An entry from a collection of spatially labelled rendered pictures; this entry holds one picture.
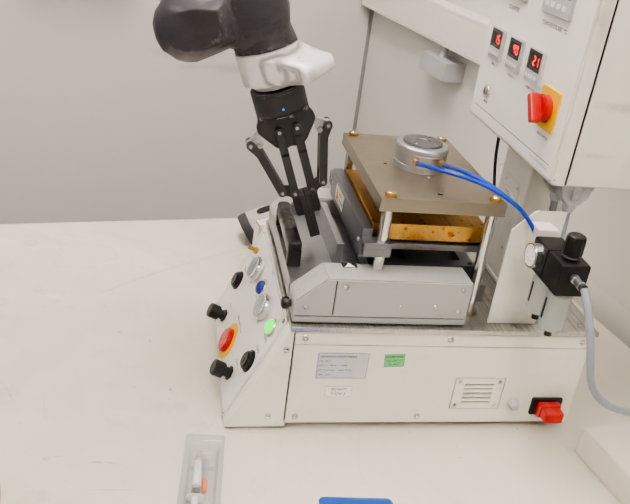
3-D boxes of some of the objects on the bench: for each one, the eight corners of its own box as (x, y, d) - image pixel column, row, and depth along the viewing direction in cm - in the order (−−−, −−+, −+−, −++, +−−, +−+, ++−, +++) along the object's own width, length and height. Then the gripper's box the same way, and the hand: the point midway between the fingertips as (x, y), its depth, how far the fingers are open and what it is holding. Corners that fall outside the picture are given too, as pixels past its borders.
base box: (488, 313, 150) (508, 235, 143) (573, 442, 118) (606, 349, 110) (214, 307, 140) (220, 222, 133) (224, 446, 107) (234, 344, 100)
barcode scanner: (319, 229, 176) (323, 197, 172) (330, 245, 169) (335, 212, 166) (233, 232, 169) (235, 199, 165) (241, 248, 162) (244, 214, 159)
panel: (214, 310, 138) (266, 228, 132) (222, 418, 112) (288, 321, 106) (205, 306, 138) (256, 223, 132) (210, 413, 111) (275, 316, 105)
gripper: (317, 64, 109) (350, 210, 120) (228, 88, 109) (270, 232, 120) (325, 78, 102) (360, 231, 114) (231, 103, 102) (275, 254, 114)
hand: (308, 212), depth 115 cm, fingers closed
